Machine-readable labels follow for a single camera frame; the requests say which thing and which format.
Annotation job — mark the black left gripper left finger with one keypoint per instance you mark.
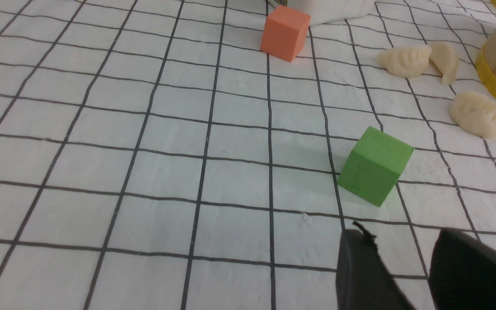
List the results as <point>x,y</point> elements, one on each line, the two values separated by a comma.
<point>362,280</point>

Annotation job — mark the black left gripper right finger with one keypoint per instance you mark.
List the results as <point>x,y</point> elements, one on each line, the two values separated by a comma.
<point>463,273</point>

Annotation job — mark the pale dumpling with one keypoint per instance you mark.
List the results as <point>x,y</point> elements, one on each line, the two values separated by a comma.
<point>405,61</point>
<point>475,113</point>
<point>446,59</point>

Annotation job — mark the green foam cube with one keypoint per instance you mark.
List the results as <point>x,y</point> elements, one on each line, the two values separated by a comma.
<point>374,166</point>

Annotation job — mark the orange foam cube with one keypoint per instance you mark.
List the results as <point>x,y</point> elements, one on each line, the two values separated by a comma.
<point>285,32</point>

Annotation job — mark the white grid tablecloth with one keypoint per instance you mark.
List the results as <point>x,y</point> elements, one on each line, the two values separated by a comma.
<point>153,158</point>

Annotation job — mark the green lid white lunchbox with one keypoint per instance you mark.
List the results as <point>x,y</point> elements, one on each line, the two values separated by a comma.
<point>328,11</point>

